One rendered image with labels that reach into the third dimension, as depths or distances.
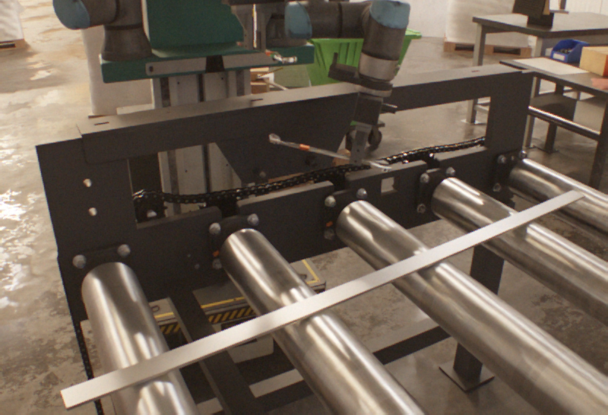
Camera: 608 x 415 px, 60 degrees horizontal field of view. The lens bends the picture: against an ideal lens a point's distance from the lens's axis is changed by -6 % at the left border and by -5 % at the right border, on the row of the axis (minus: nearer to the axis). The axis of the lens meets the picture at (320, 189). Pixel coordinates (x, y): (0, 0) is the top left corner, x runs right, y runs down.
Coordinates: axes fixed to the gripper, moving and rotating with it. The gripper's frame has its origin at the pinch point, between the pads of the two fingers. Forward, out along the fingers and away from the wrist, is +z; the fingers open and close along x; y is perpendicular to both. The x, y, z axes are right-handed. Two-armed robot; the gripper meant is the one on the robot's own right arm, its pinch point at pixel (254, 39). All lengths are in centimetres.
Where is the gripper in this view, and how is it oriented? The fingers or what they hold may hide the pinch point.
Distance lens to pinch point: 127.8
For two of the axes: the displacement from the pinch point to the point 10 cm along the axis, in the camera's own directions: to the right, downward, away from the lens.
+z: -0.1, 9.0, 4.3
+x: -8.7, 2.0, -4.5
